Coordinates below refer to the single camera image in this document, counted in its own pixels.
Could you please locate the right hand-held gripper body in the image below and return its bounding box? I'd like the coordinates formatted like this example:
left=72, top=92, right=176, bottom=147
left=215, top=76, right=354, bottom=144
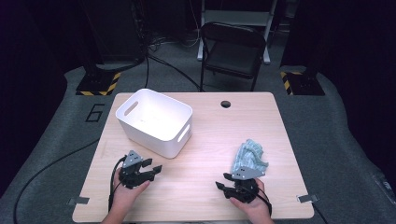
left=223, top=166, right=266, bottom=204

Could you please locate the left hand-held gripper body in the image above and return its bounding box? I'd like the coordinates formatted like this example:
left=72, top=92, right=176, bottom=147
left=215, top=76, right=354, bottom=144
left=118, top=149, right=156, bottom=190

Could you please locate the light blue-green cloth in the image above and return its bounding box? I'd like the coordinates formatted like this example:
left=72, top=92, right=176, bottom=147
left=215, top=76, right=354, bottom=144
left=232, top=138, right=269, bottom=178

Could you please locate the white plastic bin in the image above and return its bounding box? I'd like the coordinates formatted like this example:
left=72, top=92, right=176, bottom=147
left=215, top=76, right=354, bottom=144
left=115, top=88, right=193, bottom=160

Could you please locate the person's right hand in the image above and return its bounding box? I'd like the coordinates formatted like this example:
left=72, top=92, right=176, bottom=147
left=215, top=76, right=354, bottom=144
left=229, top=177, right=273, bottom=218

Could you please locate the person's left hand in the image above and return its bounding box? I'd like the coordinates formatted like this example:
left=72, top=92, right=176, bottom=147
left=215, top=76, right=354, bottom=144
left=110, top=170, right=151, bottom=213

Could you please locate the grey tape strip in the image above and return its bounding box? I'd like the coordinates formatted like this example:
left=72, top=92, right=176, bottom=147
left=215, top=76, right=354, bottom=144
left=296, top=194, right=320, bottom=204
left=67, top=196, right=91, bottom=206

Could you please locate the black stand base striped edge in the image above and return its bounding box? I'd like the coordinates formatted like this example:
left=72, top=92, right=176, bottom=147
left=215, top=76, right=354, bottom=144
left=75, top=71, right=121, bottom=97
left=279, top=70, right=326, bottom=96

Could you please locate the black folding chair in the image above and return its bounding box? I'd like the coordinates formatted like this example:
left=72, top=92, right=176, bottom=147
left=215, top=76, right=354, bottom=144
left=199, top=21, right=268, bottom=92

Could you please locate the black equipment cabinet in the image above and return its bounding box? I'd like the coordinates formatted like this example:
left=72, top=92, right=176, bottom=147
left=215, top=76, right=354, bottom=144
left=78, top=0, right=148, bottom=64

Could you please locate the white metal stand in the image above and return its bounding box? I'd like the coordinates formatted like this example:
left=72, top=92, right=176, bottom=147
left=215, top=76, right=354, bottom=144
left=196, top=0, right=278, bottom=65

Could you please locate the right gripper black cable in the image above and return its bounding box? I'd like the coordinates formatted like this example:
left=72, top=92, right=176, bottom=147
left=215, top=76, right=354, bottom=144
left=248, top=183, right=274, bottom=217

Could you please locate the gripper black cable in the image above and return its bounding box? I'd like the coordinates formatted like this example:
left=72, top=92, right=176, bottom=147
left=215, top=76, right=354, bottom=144
left=248, top=183, right=274, bottom=217
left=107, top=155, right=127, bottom=213

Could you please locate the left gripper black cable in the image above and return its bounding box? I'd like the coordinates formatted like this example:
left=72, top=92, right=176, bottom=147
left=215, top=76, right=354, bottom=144
left=107, top=155, right=127, bottom=213

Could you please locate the short black cable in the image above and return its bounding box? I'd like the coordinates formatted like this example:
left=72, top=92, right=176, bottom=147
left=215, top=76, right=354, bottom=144
left=311, top=202, right=330, bottom=224

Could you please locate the long black floor cable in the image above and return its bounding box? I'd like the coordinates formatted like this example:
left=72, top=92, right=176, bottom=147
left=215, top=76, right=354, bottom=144
left=12, top=138, right=101, bottom=224

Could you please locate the white floor cable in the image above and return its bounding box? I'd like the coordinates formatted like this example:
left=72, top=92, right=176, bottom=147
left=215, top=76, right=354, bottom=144
left=183, top=27, right=203, bottom=49

